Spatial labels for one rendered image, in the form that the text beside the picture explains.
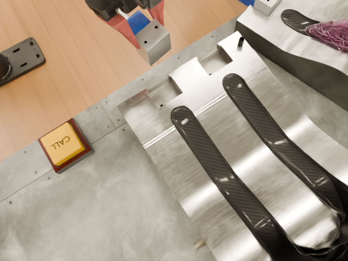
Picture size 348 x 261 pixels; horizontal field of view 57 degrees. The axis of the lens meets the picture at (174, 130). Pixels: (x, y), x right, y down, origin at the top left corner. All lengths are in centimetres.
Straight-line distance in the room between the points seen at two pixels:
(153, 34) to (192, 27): 21
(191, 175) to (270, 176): 12
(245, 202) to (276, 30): 34
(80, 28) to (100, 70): 11
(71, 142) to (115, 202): 14
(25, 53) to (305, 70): 58
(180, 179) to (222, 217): 9
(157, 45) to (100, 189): 29
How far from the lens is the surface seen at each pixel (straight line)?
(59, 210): 65
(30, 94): 74
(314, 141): 56
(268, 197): 51
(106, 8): 47
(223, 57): 62
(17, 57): 78
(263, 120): 57
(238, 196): 52
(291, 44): 67
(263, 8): 68
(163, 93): 59
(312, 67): 65
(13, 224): 69
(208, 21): 74
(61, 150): 63
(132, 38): 51
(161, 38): 53
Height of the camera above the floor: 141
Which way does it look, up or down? 74 degrees down
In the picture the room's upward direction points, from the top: 10 degrees counter-clockwise
